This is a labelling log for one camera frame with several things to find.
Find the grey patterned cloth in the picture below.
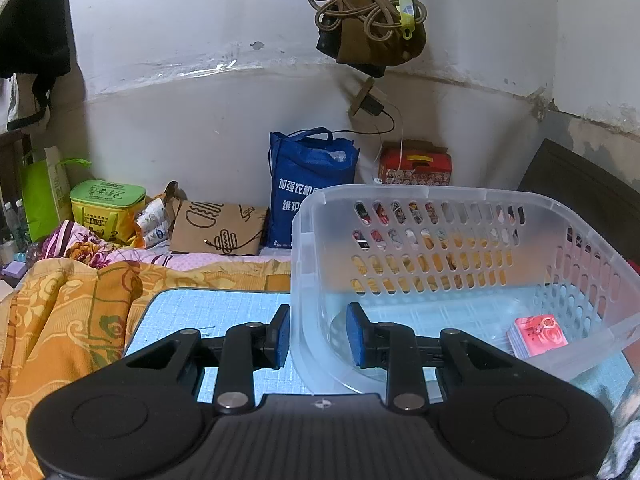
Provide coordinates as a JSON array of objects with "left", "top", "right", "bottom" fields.
[{"left": 597, "top": 360, "right": 640, "bottom": 480}]

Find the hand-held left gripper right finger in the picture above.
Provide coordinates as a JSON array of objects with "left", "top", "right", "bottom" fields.
[{"left": 346, "top": 302, "right": 514, "bottom": 414}]

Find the translucent plastic basket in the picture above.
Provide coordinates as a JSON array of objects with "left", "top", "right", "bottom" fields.
[{"left": 290, "top": 185, "right": 640, "bottom": 396}]

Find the red card pack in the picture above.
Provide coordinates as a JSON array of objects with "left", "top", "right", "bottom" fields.
[{"left": 506, "top": 315, "right": 568, "bottom": 359}]

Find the pink floral blanket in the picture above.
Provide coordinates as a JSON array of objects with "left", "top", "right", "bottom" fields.
[{"left": 40, "top": 220, "right": 293, "bottom": 273}]

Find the blue tote bag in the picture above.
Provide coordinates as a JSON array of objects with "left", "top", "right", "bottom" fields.
[{"left": 265, "top": 127, "right": 361, "bottom": 250}]

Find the green paper bag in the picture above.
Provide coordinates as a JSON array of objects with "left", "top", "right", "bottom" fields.
[{"left": 20, "top": 146, "right": 93, "bottom": 243}]

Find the white drink carton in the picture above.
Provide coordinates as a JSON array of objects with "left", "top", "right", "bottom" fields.
[
  {"left": 142, "top": 222, "right": 172, "bottom": 249},
  {"left": 134, "top": 198, "right": 167, "bottom": 232}
]

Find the yellow-green lanyard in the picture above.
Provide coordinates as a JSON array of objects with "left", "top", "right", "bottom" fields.
[{"left": 389, "top": 0, "right": 417, "bottom": 41}]

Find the black cable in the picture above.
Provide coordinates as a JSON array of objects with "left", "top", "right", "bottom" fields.
[{"left": 287, "top": 107, "right": 396, "bottom": 141}]

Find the dark headboard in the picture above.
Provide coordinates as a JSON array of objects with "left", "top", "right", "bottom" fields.
[{"left": 517, "top": 138, "right": 640, "bottom": 276}]

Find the light blue mat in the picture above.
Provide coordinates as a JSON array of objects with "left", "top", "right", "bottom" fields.
[{"left": 122, "top": 287, "right": 640, "bottom": 411}]

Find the white cable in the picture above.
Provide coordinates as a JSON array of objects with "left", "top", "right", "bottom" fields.
[{"left": 372, "top": 102, "right": 407, "bottom": 183}]

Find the green lunch bag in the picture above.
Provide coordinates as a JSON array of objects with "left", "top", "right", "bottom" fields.
[{"left": 69, "top": 179, "right": 147, "bottom": 243}]

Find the black and white garment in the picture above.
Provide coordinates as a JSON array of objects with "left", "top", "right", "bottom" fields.
[{"left": 0, "top": 0, "right": 72, "bottom": 131}]

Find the brown hanging bag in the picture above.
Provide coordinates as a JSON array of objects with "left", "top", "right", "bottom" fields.
[{"left": 315, "top": 0, "right": 428, "bottom": 78}]

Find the red gift box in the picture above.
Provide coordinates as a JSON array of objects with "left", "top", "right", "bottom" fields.
[{"left": 377, "top": 140, "right": 453, "bottom": 187}]

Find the orange patterned blanket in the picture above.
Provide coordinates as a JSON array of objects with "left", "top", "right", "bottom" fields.
[{"left": 0, "top": 260, "right": 293, "bottom": 480}]

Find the dark wooden cabinet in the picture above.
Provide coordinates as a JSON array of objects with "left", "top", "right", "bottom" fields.
[{"left": 0, "top": 131, "right": 32, "bottom": 203}]

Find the brown printed paper bag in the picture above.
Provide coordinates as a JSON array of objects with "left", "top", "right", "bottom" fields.
[{"left": 169, "top": 182, "right": 271, "bottom": 256}]

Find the clear plastic bottle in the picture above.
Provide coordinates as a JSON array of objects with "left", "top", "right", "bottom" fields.
[
  {"left": 1, "top": 201, "right": 16, "bottom": 248},
  {"left": 14, "top": 199, "right": 30, "bottom": 253}
]

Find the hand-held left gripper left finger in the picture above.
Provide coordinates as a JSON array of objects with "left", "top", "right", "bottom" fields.
[{"left": 122, "top": 304, "right": 292, "bottom": 414}]

